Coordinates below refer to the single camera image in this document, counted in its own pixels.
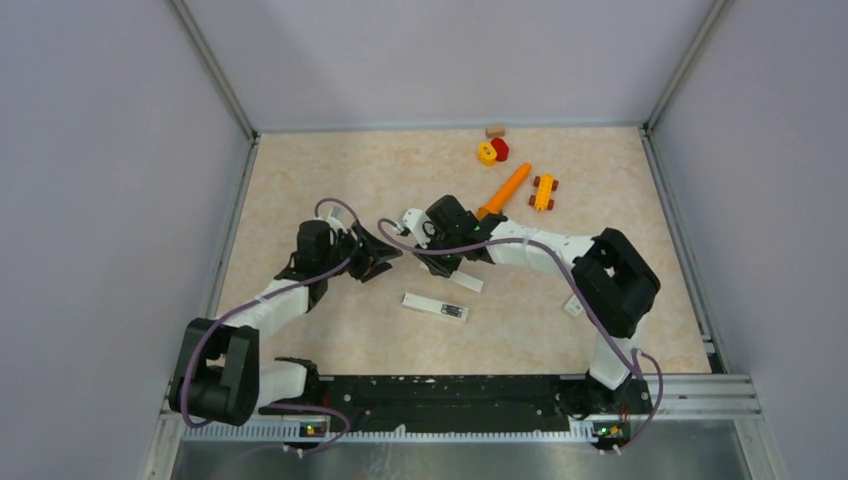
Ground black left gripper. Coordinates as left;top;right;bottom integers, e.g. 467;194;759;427
320;221;402;282

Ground white remote battery cover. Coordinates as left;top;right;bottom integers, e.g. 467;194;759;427
450;271;484;293

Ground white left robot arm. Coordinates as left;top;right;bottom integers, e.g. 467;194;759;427
168;219;402;428

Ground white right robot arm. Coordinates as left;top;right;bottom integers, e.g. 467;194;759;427
401;195;661;412

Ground small white remote control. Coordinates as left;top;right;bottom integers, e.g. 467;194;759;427
563;295;585;317

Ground orange toy microphone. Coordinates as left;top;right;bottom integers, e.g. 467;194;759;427
475;163;532;220

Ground yellow toy car red wheels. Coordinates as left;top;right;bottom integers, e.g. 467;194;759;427
528;174;559;212

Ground yellow round toy block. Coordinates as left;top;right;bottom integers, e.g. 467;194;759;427
477;142;498;166

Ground red round toy block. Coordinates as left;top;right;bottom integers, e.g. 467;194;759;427
490;137;510;162

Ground small wooden block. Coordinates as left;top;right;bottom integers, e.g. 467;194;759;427
485;125;506;139

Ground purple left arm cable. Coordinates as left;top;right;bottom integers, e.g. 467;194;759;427
178;197;362;458

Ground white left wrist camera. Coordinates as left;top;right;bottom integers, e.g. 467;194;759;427
325;206;349;232

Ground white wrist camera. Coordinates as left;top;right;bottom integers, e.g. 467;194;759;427
400;208;431;248
325;206;349;232

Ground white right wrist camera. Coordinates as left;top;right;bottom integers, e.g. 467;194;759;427
400;208;431;248

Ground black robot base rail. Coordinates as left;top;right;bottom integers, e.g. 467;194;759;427
293;375;642;434

